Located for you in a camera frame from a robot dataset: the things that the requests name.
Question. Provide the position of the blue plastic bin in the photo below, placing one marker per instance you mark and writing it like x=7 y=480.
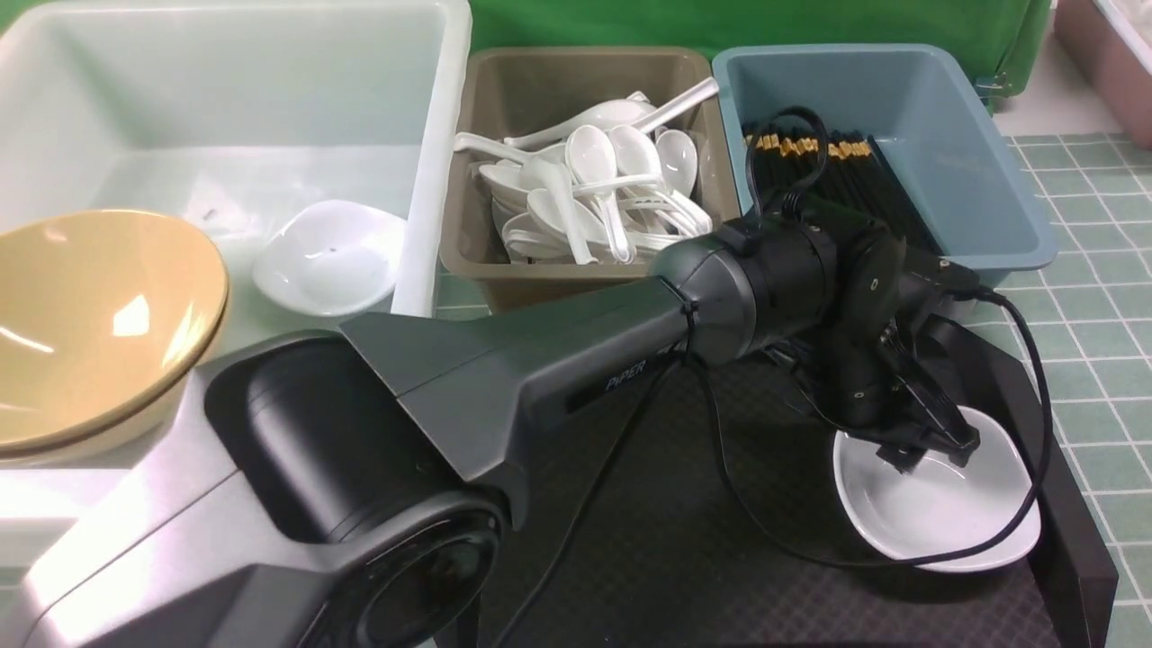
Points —
x=929 y=123

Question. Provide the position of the white spoon top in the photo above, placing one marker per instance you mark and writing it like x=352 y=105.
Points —
x=606 y=114

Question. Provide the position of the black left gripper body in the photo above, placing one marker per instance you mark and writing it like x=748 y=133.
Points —
x=864 y=355

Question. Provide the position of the pile of black chopsticks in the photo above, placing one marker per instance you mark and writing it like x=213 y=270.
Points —
x=857 y=176

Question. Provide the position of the large white plastic tub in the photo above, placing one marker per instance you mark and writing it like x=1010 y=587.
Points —
x=233 y=116

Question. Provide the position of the white spoon right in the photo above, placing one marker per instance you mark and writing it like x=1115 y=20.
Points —
x=678 y=157

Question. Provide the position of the white spoon left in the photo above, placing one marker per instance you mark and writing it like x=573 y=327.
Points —
x=466 y=141

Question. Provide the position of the brown plastic bin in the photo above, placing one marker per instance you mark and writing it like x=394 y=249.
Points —
x=515 y=91

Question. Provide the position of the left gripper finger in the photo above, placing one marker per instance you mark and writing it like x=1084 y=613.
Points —
x=941 y=427
x=902 y=445

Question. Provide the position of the white square dish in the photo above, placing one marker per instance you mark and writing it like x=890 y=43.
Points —
x=937 y=508

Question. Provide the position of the white spoon long handle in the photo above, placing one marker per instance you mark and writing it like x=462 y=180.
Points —
x=677 y=106

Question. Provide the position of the pink bin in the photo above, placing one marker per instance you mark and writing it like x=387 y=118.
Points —
x=1112 y=56

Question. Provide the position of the white spoon centre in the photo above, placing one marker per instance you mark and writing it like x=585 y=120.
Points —
x=592 y=158

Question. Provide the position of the black serving tray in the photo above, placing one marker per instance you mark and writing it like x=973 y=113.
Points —
x=667 y=559

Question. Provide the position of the green cloth backdrop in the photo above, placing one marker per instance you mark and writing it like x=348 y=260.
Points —
x=994 y=41

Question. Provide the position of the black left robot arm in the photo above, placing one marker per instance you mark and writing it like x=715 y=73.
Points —
x=353 y=488

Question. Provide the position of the yellow bowl in tub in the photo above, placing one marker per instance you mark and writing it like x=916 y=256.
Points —
x=104 y=315

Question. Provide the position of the white dish in tub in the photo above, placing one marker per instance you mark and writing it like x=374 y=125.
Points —
x=332 y=259

